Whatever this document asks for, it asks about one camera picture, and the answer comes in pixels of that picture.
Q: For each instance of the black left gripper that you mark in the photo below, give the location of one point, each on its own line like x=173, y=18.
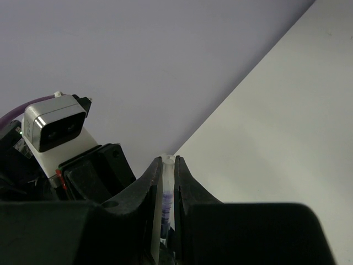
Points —
x=97, y=174

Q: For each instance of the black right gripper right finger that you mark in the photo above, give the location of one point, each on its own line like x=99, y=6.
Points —
x=208, y=231

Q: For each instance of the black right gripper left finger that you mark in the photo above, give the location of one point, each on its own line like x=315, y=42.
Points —
x=123, y=230

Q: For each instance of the purple gel pen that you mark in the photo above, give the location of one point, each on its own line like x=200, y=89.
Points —
x=167, y=203

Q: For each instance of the clear pen cap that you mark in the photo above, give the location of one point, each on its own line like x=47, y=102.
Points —
x=168, y=162

